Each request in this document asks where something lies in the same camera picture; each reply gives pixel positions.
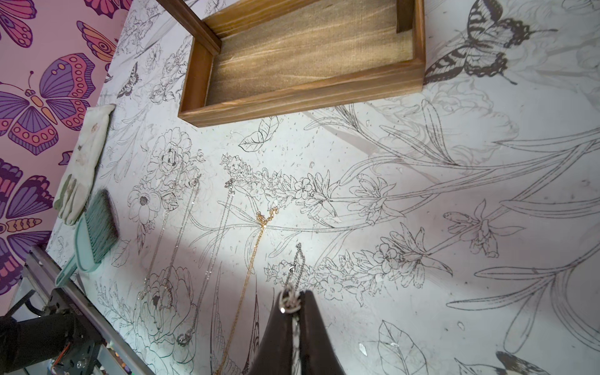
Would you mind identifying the thick silver chain necklace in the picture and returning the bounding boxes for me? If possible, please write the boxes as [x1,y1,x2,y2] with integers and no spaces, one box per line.
[278,242,306,375]

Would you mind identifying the pearl bead necklace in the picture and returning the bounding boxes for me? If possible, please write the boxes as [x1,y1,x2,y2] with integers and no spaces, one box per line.
[158,175,203,292]

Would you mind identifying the thin silver pendant necklace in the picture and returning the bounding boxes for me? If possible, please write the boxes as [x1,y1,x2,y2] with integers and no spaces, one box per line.
[175,177,236,348]

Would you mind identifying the gold disc chain necklace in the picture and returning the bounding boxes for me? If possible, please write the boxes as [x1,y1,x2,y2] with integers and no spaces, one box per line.
[212,207,280,375]

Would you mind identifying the white gardening glove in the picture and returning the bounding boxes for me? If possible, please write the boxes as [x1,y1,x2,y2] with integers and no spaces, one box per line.
[53,104,116,226]

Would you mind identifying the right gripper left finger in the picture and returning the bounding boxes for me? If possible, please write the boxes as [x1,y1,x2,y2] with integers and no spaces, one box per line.
[249,290,293,375]

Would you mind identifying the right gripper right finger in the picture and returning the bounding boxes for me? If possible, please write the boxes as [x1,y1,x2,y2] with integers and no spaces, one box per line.
[299,291,345,375]

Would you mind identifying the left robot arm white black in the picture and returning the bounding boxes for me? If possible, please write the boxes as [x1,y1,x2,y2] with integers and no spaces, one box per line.
[1,288,103,374]

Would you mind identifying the wooden jewelry display stand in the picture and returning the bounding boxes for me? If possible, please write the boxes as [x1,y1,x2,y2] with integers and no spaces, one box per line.
[162,1,426,128]

